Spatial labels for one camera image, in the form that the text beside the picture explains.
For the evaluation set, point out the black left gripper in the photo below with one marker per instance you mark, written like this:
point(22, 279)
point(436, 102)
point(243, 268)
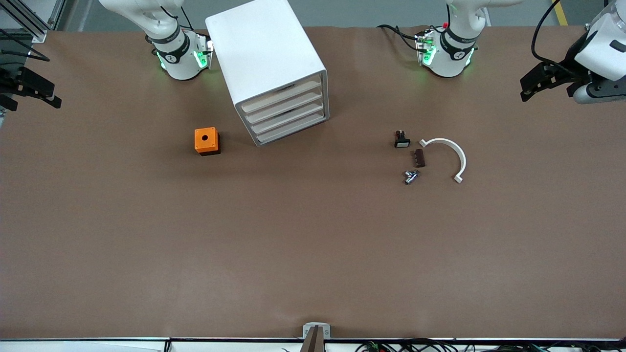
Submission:
point(567, 64)

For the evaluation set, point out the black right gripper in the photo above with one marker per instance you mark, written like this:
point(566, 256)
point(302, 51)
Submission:
point(11, 83)

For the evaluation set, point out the white drawer with button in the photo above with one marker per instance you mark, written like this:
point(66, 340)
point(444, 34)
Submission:
point(288, 95)

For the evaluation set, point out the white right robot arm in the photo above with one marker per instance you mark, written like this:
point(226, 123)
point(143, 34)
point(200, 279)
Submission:
point(181, 63)

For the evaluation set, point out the white drawer cabinet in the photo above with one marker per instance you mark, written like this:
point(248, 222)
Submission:
point(264, 44)

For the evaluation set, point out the white closed drawer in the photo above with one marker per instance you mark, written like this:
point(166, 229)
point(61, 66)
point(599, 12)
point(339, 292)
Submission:
point(293, 116)
point(288, 105)
point(293, 126)

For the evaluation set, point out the white semicircular clamp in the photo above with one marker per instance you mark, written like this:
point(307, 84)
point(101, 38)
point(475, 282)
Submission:
point(462, 156)

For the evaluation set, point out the brown cylinder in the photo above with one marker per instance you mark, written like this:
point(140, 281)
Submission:
point(420, 158)

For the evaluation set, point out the silver metal fitting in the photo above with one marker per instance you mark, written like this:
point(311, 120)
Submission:
point(411, 177)

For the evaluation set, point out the orange box with hole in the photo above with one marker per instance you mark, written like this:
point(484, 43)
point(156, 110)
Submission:
point(205, 139)

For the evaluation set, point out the white panel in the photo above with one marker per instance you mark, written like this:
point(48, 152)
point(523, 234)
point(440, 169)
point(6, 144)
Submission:
point(73, 347)

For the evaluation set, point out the aluminium frame profile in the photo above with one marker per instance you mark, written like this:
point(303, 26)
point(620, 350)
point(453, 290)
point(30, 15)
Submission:
point(34, 30)

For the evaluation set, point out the black rectangular white-faced switch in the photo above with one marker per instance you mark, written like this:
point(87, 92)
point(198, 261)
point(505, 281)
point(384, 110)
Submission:
point(402, 142)

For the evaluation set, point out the grey metal bracket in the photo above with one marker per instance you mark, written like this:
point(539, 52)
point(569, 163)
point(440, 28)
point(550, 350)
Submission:
point(308, 328)

